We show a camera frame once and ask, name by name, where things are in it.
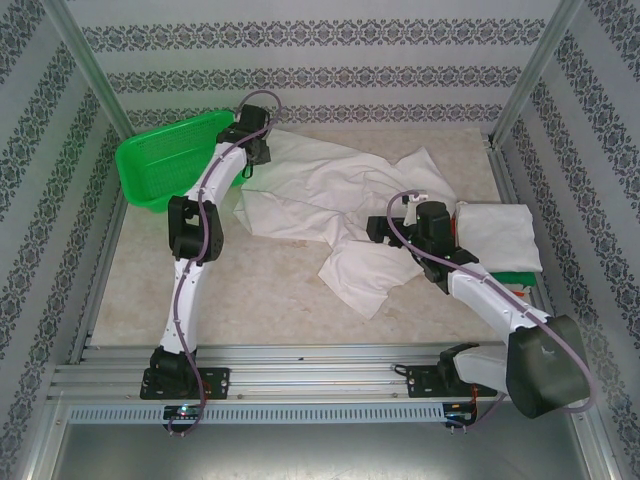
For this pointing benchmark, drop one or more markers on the white t-shirt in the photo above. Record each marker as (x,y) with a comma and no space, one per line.
(500,235)
(325,175)

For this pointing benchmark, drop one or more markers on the folded white t-shirt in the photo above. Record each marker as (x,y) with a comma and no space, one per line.
(500,235)

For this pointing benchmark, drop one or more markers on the green plastic basket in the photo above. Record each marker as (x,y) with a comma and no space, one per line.
(160,160)

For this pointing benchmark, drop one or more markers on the folded green t-shirt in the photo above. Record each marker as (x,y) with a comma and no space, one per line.
(515,279)

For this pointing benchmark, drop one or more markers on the small circuit board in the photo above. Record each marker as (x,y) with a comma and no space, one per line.
(460,415)
(182,411)

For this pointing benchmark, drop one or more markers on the grey sheet metal panel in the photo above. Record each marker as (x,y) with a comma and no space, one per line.
(320,455)

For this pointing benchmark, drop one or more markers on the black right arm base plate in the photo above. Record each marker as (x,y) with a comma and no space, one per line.
(420,380)

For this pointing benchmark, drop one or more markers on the aluminium frame post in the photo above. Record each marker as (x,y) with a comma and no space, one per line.
(535,70)
(90,70)

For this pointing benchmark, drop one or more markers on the aluminium mounting rail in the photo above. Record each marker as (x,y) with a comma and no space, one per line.
(310,370)

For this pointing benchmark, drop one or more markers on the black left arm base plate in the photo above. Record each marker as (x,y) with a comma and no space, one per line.
(215,382)

